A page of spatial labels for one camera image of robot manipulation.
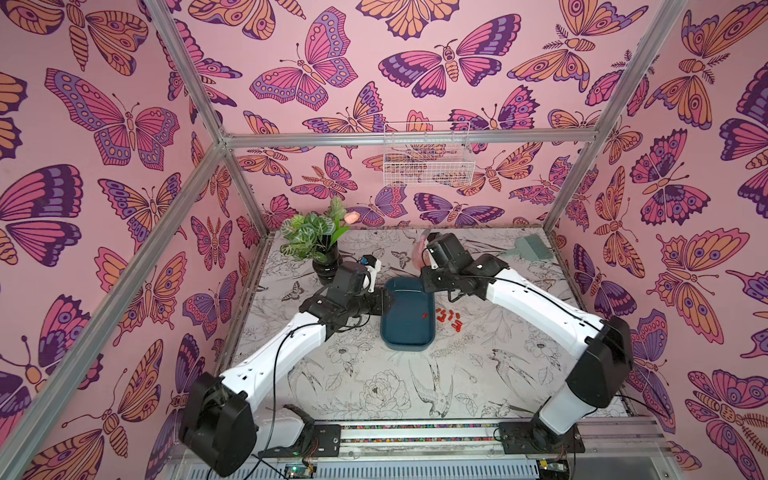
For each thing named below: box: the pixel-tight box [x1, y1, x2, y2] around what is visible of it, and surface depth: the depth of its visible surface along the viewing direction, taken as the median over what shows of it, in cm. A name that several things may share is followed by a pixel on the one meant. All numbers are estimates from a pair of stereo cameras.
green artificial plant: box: [280, 196, 360, 264], surface depth 87 cm
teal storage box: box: [380, 276, 435, 352], surface depth 97 cm
